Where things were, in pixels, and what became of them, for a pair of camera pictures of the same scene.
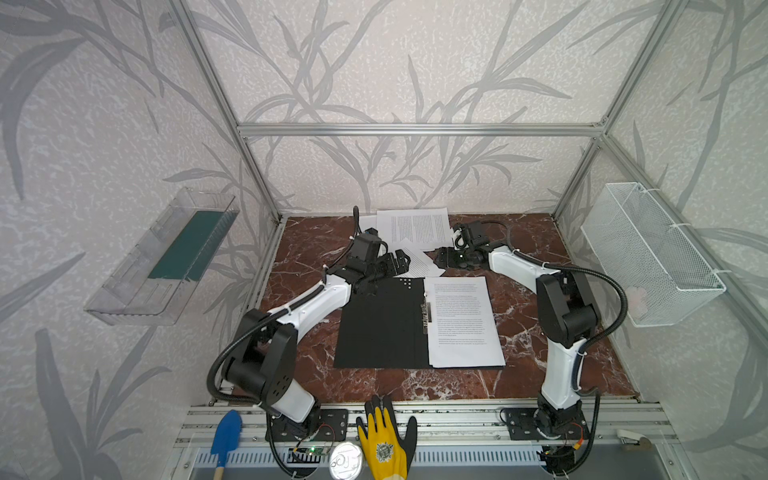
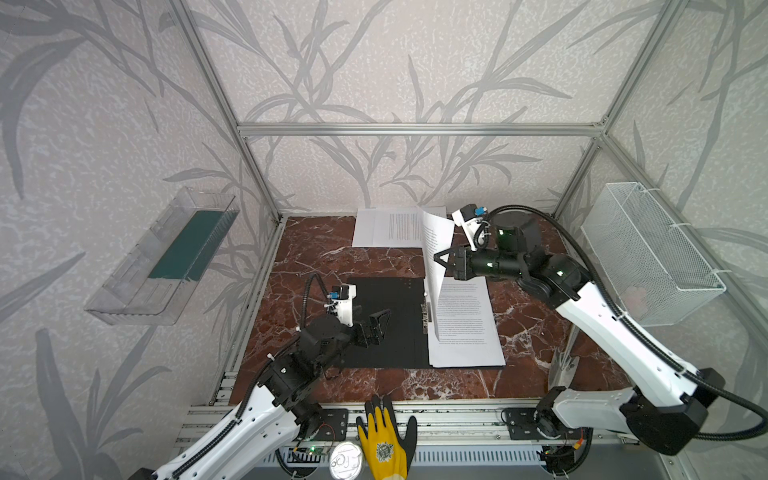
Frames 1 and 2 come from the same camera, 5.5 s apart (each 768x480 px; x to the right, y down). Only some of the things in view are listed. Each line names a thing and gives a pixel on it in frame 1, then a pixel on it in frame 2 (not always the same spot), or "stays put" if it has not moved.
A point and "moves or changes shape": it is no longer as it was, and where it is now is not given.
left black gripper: [387, 264] to [365, 327]
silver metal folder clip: [426, 316] stays put
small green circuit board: [305, 454] stays put
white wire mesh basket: [662, 274] stays put
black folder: [381, 329] stays put
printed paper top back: [429, 228] moves or changes shape
